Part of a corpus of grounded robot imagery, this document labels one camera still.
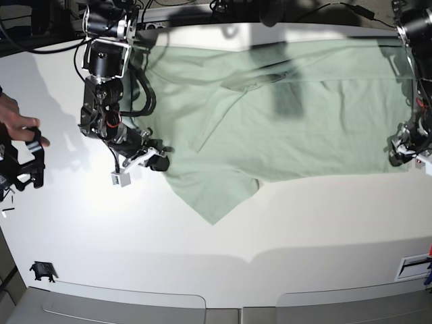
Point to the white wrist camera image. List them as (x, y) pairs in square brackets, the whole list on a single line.
[(120, 178), (423, 165)]

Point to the black plastic clip part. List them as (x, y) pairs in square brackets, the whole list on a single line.
[(43, 269)]

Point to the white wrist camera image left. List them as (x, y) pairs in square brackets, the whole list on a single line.
[(120, 178)]

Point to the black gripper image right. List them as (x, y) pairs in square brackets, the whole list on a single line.
[(410, 141)]

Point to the light green T-shirt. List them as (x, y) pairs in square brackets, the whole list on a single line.
[(274, 113)]

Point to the black power adapter with cable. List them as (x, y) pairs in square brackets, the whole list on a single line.
[(365, 13)]

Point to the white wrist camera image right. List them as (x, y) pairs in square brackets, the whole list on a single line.
[(423, 165)]

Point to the small black hex keys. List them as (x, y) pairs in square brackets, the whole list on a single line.
[(8, 206)]

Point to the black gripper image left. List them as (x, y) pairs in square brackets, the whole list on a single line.
[(132, 143)]

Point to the white power strip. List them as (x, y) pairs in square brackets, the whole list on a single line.
[(154, 25)]

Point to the person hand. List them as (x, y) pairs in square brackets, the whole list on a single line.
[(17, 125)]

